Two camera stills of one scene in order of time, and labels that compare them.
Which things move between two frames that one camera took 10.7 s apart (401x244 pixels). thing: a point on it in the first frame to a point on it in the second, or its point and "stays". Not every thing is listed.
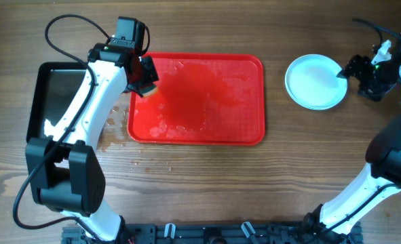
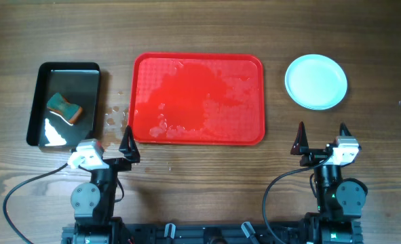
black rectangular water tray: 52,87 stays
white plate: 316,94 stays
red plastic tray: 201,98 stays
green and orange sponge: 149,91 to 58,103
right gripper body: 374,79 to 313,156
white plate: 311,82 stays
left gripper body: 147,72 to 115,163
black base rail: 216,233 stays
